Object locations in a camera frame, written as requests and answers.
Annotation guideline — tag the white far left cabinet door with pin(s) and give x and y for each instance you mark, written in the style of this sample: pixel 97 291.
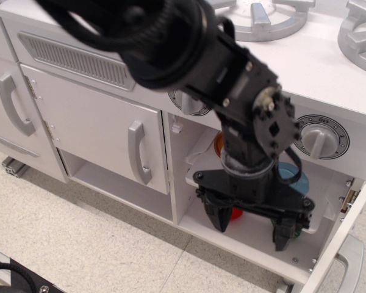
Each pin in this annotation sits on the white far left cabinet door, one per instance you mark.
pixel 37 150

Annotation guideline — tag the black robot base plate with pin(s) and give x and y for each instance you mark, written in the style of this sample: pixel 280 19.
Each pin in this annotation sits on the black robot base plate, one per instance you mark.
pixel 24 280

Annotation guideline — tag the silver stove burner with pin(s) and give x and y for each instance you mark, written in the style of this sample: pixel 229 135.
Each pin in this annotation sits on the silver stove burner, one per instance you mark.
pixel 351 43
pixel 264 21

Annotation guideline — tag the light blue toy plate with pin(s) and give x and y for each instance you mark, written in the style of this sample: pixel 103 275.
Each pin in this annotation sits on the light blue toy plate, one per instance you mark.
pixel 287 171

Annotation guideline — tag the white oven door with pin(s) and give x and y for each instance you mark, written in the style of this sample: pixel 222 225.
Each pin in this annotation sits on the white oven door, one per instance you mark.
pixel 344 248

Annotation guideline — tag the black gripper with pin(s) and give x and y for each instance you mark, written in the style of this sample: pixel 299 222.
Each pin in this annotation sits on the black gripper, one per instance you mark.
pixel 268 196

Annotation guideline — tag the aluminium frame extrusion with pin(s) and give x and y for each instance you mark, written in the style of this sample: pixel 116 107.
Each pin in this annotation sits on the aluminium frame extrusion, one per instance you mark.
pixel 14 167

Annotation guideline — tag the silver right stove burner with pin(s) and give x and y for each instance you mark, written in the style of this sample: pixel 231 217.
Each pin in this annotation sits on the silver right stove burner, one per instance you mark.
pixel 351 43

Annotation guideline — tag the red toy strawberry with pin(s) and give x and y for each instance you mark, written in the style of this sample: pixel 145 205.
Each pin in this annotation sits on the red toy strawberry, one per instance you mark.
pixel 236 213

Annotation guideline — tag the grey far left handle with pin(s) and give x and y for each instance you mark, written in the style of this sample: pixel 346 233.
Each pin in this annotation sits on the grey far left handle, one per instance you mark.
pixel 7 87

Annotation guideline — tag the silver left stove burner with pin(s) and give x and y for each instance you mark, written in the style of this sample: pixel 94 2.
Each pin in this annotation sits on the silver left stove burner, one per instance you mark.
pixel 264 21

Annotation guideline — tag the grey vent grille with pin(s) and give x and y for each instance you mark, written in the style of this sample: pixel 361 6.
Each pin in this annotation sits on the grey vent grille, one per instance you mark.
pixel 78 61

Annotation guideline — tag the grey right timer knob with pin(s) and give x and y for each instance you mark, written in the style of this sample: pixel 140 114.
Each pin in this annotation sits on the grey right timer knob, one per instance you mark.
pixel 322 137

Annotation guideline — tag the grey timer knob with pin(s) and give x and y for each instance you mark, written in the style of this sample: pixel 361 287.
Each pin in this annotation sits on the grey timer knob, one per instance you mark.
pixel 322 137
pixel 187 104

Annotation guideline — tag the white toy kitchen unit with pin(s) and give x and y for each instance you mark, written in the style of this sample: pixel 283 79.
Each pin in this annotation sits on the white toy kitchen unit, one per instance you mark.
pixel 96 188

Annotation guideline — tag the grey left timer knob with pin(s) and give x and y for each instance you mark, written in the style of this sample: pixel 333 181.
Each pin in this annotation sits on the grey left timer knob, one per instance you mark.
pixel 187 104

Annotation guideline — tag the orange toy food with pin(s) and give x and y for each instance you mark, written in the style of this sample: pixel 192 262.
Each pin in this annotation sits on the orange toy food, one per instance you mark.
pixel 218 144

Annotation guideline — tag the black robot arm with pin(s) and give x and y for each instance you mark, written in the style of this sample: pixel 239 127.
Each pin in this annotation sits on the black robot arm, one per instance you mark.
pixel 183 45

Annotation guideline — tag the grey cabinet door handle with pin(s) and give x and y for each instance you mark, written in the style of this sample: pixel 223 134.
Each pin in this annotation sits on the grey cabinet door handle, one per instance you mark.
pixel 135 134

